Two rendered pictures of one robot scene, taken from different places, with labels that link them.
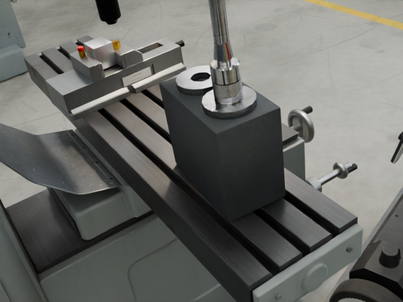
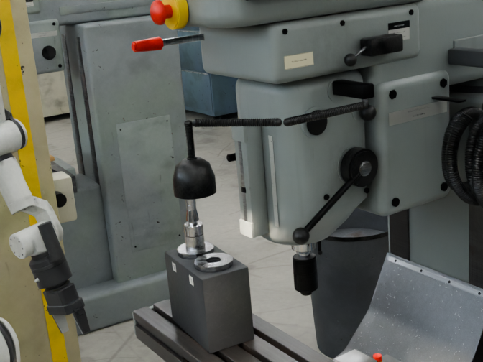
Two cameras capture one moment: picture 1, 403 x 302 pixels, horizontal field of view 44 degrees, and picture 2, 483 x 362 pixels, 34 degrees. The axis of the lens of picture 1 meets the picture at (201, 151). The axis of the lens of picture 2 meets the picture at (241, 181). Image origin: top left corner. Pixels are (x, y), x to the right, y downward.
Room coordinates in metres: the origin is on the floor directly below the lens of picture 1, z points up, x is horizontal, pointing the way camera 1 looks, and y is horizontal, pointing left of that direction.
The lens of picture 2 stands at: (2.51, -0.08, 1.85)
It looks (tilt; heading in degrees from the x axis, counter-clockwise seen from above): 16 degrees down; 175
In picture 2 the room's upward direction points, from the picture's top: 5 degrees counter-clockwise
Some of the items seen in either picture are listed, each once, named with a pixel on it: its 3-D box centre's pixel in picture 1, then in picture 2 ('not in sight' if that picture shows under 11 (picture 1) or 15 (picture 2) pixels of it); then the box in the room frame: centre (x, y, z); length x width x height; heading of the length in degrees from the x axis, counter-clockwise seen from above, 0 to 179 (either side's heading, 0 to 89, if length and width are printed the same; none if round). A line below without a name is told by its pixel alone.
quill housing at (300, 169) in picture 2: not in sight; (300, 153); (1.10, 0.15, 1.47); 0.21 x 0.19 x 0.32; 27
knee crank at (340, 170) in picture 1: (330, 175); not in sight; (1.22, -0.39, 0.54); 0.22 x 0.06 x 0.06; 117
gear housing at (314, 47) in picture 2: not in sight; (310, 39); (1.08, 0.19, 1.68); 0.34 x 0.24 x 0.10; 117
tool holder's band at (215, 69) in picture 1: (224, 65); (192, 225); (0.72, -0.06, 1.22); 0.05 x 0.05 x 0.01
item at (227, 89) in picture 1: (226, 84); (194, 238); (0.72, -0.06, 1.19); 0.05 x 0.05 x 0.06
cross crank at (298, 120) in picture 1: (292, 130); not in sight; (1.33, -0.30, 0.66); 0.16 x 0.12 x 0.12; 117
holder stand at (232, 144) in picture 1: (220, 135); (208, 291); (0.76, -0.04, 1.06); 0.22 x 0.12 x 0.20; 22
